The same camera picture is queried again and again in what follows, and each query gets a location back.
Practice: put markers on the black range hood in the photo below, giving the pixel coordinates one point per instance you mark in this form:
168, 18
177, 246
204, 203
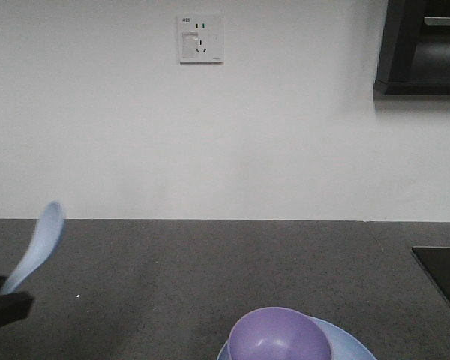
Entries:
414, 57

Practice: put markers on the light blue plastic plate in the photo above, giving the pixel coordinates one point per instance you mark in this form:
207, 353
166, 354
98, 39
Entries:
343, 344

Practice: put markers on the black gas stove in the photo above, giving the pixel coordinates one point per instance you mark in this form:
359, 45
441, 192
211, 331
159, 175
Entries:
436, 263

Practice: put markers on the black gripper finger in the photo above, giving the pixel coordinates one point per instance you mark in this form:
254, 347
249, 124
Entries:
15, 306

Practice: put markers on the white wall socket centre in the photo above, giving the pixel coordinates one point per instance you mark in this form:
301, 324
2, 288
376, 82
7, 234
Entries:
200, 38

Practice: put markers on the purple plastic bowl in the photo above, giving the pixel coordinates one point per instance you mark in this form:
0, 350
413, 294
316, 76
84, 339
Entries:
277, 333

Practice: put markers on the light blue plastic spoon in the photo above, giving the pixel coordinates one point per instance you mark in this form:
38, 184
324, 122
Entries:
46, 238

